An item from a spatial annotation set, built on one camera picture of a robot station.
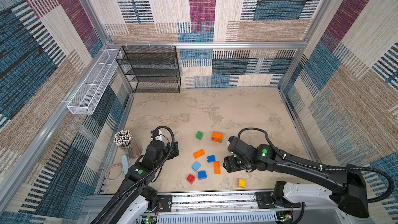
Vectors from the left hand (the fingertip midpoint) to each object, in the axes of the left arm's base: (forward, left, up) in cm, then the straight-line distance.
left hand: (171, 144), depth 80 cm
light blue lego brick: (-7, -12, -12) cm, 18 cm away
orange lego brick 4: (+8, -25, -11) cm, 28 cm away
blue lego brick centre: (-3, -21, -12) cm, 24 cm away
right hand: (-10, -30, -3) cm, 32 cm away
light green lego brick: (+7, -27, -9) cm, 29 cm away
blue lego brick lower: (-11, -16, -12) cm, 23 cm away
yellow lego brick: (-17, -35, -9) cm, 39 cm away
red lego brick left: (-14, -10, -9) cm, 19 cm away
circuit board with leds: (-30, -52, -13) cm, 61 cm away
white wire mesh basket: (+26, +52, +6) cm, 58 cm away
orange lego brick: (-1, -14, -11) cm, 18 cm away
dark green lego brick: (+9, -14, -8) cm, 19 cm away
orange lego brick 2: (-8, -24, -11) cm, 27 cm away
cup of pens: (0, +21, +6) cm, 22 cm away
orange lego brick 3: (+8, -25, -6) cm, 27 cm away
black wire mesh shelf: (+53, +19, +7) cm, 57 cm away
